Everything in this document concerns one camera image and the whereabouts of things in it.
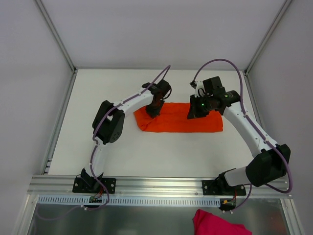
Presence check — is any orange t-shirt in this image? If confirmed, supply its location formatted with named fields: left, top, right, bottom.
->
left=134, top=102, right=224, bottom=133

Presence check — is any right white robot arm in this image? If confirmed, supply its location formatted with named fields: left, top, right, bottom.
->
left=187, top=76, right=293, bottom=194

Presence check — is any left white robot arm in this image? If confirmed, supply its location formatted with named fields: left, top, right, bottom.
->
left=72, top=79, right=172, bottom=195

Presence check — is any pink t-shirt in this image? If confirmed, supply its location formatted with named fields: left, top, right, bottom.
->
left=193, top=209, right=252, bottom=235

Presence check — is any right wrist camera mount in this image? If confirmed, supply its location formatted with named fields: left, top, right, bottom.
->
left=194, top=81, right=206, bottom=97

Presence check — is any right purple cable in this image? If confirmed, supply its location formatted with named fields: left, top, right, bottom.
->
left=189, top=58, right=293, bottom=194

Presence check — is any aluminium mounting rail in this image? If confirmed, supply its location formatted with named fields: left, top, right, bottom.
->
left=26, top=175, right=293, bottom=196

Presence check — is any right aluminium frame post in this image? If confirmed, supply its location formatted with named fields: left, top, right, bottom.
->
left=244, top=0, right=293, bottom=73

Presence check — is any aluminium frame post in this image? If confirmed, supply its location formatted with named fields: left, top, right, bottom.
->
left=244, top=0, right=293, bottom=73
left=34, top=0, right=76, bottom=73

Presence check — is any left aluminium frame post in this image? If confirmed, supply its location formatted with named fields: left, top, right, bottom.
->
left=34, top=0, right=76, bottom=73

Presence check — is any slotted white cable duct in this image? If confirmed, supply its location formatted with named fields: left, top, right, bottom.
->
left=37, top=195, right=221, bottom=208

